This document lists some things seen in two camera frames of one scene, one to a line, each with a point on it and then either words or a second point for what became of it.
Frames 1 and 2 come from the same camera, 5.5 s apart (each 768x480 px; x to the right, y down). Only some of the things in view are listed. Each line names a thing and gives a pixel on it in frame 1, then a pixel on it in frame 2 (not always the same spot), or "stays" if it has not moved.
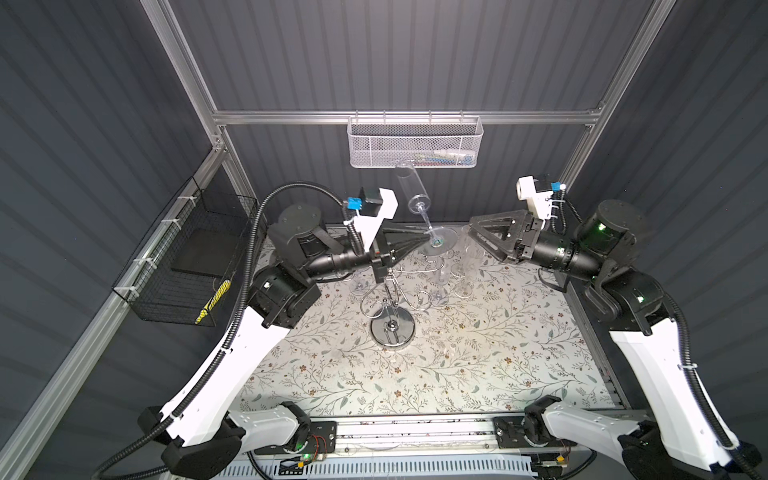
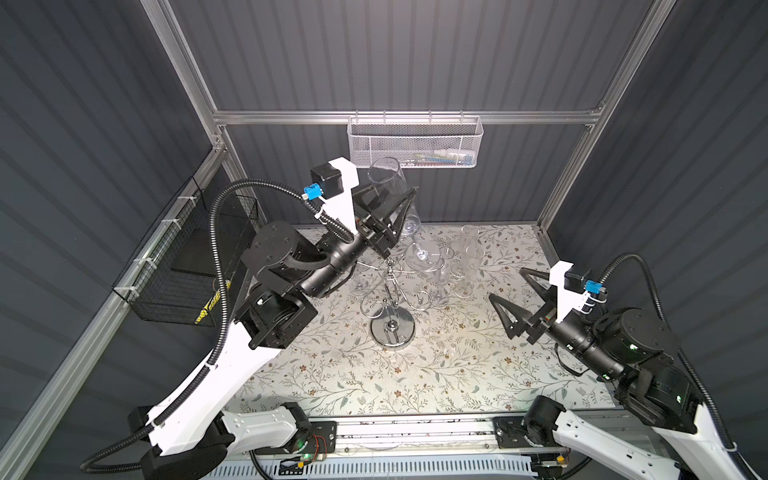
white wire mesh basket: [429, 142] stays
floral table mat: [443, 325] stays
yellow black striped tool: [221, 292] stays
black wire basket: [185, 263] stays
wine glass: [442, 272] stays
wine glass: [362, 281] stays
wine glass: [440, 240] -> [387, 172]
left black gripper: [379, 251] -> [374, 232]
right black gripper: [525, 232] -> [538, 320]
